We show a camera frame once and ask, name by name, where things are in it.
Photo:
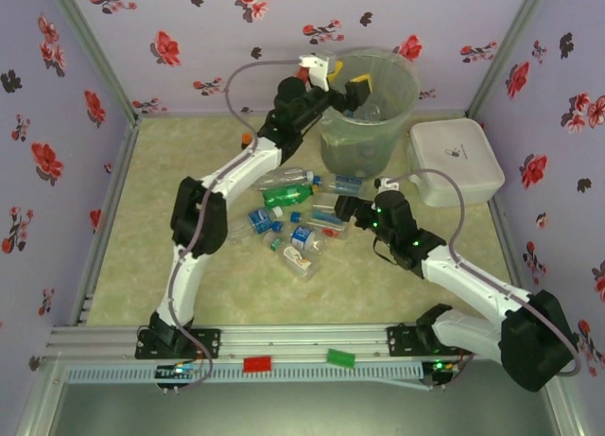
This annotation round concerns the blue label bottle white cap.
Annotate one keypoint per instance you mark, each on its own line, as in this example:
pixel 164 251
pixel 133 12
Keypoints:
pixel 259 218
pixel 371 110

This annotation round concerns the small red bottle cap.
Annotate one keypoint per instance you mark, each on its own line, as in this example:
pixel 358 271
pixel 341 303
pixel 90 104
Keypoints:
pixel 332 231

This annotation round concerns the clear bottle striped blue label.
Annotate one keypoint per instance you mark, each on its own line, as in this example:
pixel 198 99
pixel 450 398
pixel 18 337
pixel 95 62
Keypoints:
pixel 347 183

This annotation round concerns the clear bottle white cap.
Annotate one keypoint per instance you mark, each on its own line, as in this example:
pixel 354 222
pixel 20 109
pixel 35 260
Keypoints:
pixel 293 176

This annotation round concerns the white orange label bottle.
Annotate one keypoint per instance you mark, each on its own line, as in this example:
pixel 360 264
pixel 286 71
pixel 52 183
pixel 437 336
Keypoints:
pixel 298 261

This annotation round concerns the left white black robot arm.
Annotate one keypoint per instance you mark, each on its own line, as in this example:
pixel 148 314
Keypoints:
pixel 184 284

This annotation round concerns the grey translucent waste bin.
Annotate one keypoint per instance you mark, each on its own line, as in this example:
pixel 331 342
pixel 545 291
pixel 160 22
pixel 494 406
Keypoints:
pixel 359 147

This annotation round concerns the clear flat plastic box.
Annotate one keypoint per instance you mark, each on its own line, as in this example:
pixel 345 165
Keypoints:
pixel 326 200

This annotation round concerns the dark bottle orange cap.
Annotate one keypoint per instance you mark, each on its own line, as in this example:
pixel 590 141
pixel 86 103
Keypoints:
pixel 246 139

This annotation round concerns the white lidded plastic container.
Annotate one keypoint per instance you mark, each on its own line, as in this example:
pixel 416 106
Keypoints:
pixel 456 157

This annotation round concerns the green block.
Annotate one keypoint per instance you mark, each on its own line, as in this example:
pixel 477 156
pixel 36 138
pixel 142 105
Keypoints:
pixel 341 357

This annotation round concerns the right circuit board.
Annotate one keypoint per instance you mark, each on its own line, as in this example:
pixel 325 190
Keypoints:
pixel 446 366

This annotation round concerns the circuit board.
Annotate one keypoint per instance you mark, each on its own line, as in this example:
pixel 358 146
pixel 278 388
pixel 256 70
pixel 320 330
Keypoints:
pixel 446 366
pixel 175 371

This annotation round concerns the red block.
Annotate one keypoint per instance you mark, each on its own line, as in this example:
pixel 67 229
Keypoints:
pixel 257 364

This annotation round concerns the left circuit board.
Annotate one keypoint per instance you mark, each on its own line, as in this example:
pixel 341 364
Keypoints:
pixel 175 371

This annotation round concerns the aluminium side rail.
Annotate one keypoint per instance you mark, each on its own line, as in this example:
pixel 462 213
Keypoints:
pixel 108 209
pixel 506 247

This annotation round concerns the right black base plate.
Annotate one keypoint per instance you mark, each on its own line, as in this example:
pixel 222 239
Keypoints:
pixel 402 339

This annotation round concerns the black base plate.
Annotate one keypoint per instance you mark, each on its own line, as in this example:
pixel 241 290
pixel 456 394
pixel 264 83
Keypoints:
pixel 402 339
pixel 208 343

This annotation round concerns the aluminium front rail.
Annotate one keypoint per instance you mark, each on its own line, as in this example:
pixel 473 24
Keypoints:
pixel 293 343

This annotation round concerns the aluminium corner post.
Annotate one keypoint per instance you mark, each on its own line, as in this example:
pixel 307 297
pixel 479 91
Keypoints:
pixel 510 48
pixel 90 53

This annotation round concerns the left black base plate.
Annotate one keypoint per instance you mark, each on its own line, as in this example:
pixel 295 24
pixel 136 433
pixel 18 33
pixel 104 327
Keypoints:
pixel 208 343

